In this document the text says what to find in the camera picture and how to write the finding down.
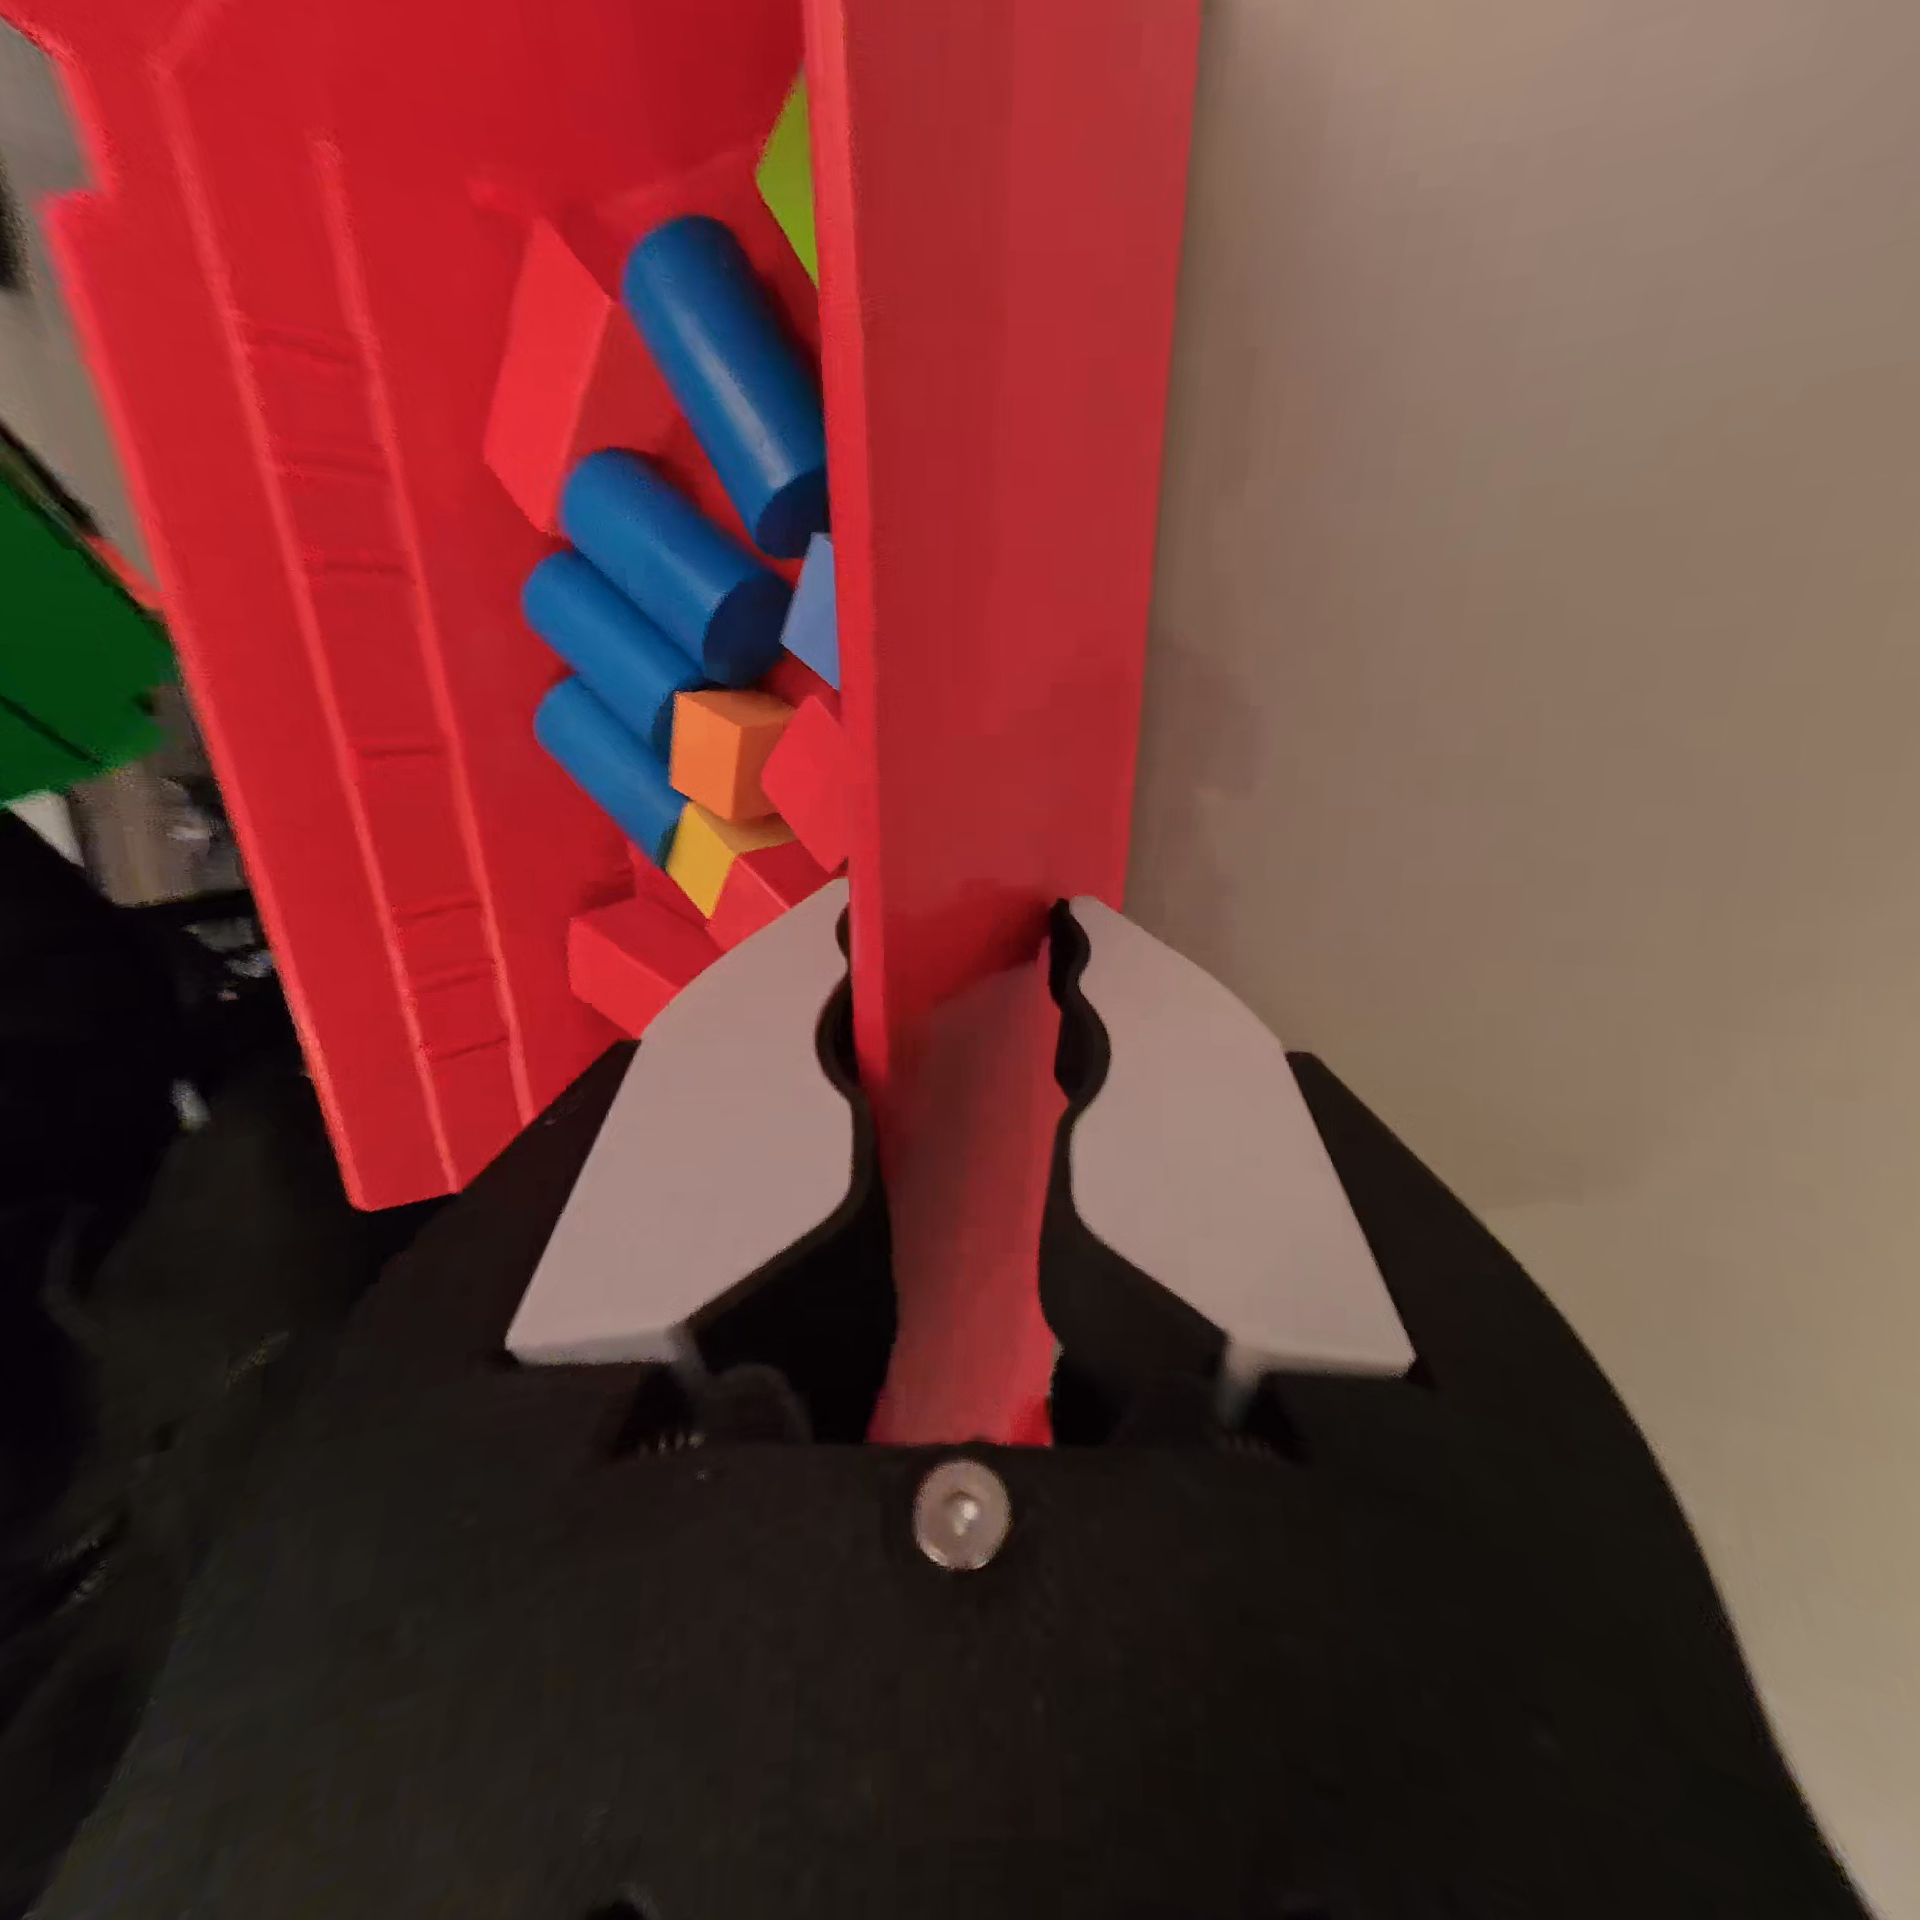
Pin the red plastic bin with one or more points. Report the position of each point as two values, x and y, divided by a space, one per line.
1005 450

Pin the green plastic bin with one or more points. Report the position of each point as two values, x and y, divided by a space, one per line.
74 645

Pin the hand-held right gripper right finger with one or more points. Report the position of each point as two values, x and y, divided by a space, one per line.
1215 1171

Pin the pile of coloured wooden blocks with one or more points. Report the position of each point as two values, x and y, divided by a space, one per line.
704 344

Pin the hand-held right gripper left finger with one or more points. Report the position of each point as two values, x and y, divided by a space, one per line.
704 1171

